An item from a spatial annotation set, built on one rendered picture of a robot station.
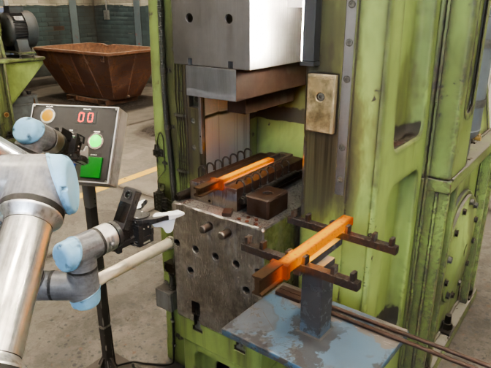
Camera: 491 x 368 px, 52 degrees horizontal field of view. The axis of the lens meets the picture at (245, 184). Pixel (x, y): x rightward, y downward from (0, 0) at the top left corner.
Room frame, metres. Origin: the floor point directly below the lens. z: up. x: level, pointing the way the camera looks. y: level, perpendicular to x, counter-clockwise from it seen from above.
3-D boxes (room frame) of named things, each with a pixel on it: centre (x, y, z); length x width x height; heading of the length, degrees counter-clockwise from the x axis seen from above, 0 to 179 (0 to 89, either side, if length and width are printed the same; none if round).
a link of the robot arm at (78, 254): (1.10, 0.41, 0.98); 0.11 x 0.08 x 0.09; 144
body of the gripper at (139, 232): (1.23, 0.31, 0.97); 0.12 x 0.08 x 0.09; 144
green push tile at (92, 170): (1.67, 0.54, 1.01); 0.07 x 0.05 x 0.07; 79
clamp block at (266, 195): (1.49, -0.07, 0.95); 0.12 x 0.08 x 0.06; 144
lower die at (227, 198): (1.72, -0.02, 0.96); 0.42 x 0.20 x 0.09; 144
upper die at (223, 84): (1.72, -0.02, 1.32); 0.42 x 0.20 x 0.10; 144
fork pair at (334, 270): (1.05, -0.28, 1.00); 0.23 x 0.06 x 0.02; 142
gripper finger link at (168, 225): (1.27, 0.21, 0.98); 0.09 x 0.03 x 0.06; 108
